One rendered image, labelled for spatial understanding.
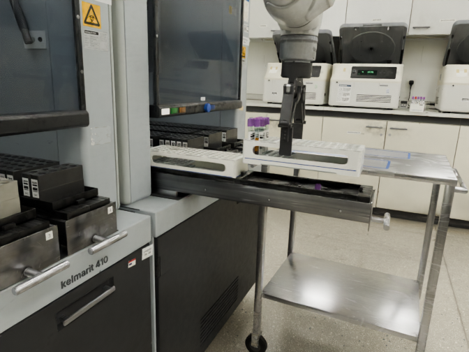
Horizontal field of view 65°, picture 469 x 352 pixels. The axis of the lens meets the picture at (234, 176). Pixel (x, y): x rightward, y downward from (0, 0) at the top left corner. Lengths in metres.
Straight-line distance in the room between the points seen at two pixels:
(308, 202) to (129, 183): 0.47
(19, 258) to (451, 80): 3.03
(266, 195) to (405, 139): 2.39
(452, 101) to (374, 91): 0.56
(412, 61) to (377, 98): 0.73
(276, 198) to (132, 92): 0.45
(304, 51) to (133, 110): 0.45
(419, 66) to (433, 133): 0.83
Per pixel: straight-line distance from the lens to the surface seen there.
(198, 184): 1.02
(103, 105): 0.91
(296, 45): 0.92
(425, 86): 3.86
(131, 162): 1.00
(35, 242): 0.71
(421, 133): 3.24
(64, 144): 0.92
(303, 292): 1.52
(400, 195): 3.33
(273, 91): 3.38
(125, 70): 0.97
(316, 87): 3.28
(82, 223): 0.77
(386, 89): 3.23
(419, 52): 3.87
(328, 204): 0.91
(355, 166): 0.90
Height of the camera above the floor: 1.06
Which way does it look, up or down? 14 degrees down
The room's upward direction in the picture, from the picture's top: 2 degrees clockwise
